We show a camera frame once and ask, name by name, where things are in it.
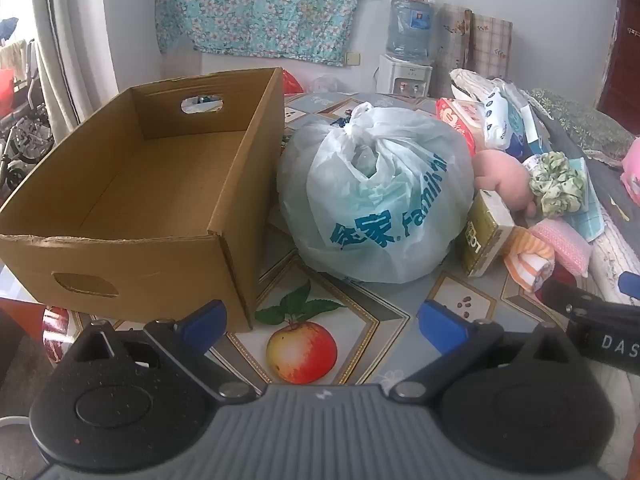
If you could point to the blue checkered cloth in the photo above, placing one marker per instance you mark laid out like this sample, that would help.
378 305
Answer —
591 220

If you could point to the red wet wipes pack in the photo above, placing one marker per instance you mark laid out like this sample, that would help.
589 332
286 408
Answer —
457 120

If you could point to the plaid fabric panel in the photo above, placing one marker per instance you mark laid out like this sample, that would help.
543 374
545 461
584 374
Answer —
452 45
492 45

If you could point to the clear plastic bag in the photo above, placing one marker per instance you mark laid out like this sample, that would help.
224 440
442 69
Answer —
326 85

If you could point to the pink round plush toy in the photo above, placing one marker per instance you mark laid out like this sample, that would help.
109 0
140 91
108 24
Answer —
500 175

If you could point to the pink sponge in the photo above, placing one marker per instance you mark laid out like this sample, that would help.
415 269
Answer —
562 247

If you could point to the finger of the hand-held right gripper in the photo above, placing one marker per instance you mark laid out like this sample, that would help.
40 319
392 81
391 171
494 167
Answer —
565 297
629 282

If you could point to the brown cardboard box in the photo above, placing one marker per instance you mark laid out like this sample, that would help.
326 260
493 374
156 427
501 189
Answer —
150 260

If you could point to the orange striped towel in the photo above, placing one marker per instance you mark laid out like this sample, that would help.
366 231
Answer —
527 260

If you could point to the white blue tissue packet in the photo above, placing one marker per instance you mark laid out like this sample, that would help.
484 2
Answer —
517 135

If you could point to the teal floral cloth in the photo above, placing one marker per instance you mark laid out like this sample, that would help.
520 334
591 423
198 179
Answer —
260 5

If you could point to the olive yellow carton box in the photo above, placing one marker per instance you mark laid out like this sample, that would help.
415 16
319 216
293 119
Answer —
487 230

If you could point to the red plastic bag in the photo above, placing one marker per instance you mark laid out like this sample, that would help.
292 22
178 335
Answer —
291 82

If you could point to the fruit print tablecloth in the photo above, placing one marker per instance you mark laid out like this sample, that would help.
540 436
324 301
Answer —
350 320

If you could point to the green leaf print pillow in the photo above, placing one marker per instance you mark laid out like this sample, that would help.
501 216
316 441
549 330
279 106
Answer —
585 120

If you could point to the blue water dispenser bottle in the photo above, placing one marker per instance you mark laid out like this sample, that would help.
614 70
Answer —
410 30

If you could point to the white printed plastic bag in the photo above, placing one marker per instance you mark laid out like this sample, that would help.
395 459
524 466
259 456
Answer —
380 200

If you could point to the bright pink plush toy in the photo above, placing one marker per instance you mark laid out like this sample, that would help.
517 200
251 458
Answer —
632 167

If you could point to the beige wall socket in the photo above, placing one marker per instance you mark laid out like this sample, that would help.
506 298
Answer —
353 58

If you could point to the white dotted tissue packet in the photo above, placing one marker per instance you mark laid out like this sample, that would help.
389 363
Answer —
497 120

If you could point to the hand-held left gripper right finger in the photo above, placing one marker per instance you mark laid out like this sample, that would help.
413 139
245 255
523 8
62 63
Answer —
440 327

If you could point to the green floral scrunchie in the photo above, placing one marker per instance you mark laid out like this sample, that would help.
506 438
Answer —
557 185

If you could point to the white curtain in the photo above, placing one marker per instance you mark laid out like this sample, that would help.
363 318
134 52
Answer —
70 35

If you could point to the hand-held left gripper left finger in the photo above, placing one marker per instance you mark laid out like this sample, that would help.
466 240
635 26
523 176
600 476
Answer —
205 321

